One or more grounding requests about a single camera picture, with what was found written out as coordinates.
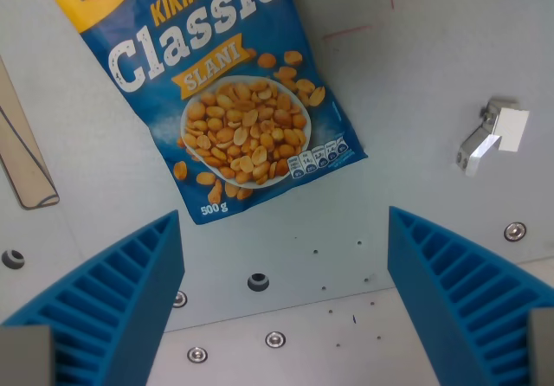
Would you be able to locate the small metal bracket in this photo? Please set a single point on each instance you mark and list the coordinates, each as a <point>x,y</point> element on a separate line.
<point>491,135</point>

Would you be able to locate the beige flat strip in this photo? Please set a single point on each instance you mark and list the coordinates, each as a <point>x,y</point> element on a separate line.
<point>19,143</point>

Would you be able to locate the silver table screw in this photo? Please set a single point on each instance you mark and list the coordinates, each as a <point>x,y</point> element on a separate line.
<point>180,298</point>
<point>515,231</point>
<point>275,339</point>
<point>197,355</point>

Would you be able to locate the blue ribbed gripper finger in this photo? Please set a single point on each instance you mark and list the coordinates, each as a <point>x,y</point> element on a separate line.
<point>112,299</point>
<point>454,291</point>

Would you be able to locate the blue peanut snack bag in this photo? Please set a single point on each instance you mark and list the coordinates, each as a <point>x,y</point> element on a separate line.
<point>203,87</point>

